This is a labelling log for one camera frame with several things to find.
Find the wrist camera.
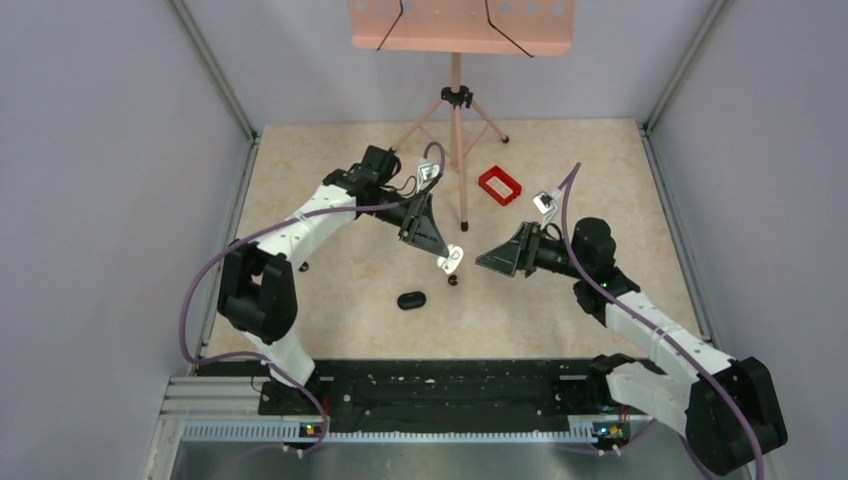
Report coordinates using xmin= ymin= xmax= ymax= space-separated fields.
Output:
xmin=532 ymin=191 xmax=559 ymax=215
xmin=416 ymin=163 xmax=442 ymax=188

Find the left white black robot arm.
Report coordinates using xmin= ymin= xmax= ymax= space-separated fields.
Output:
xmin=217 ymin=141 xmax=464 ymax=414

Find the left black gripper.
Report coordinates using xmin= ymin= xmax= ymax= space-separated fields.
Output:
xmin=364 ymin=188 xmax=448 ymax=256

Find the red plastic tray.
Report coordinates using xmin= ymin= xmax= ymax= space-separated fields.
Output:
xmin=477 ymin=165 xmax=523 ymax=206

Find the black oval case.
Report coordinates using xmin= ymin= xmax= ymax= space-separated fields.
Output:
xmin=396 ymin=291 xmax=427 ymax=311

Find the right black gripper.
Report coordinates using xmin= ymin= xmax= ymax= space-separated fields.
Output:
xmin=477 ymin=221 xmax=588 ymax=280

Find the white earbud charging case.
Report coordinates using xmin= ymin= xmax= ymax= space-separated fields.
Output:
xmin=436 ymin=244 xmax=464 ymax=275

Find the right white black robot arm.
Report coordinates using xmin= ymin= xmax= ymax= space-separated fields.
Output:
xmin=475 ymin=217 xmax=788 ymax=476

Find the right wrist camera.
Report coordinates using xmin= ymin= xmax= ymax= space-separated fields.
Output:
xmin=532 ymin=191 xmax=559 ymax=215

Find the pink music stand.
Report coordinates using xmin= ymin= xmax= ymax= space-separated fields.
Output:
xmin=347 ymin=0 xmax=577 ymax=232

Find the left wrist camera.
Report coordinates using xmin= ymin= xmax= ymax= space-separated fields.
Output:
xmin=416 ymin=163 xmax=442 ymax=188

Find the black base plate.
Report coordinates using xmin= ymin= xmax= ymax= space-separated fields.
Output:
xmin=258 ymin=359 xmax=638 ymax=435

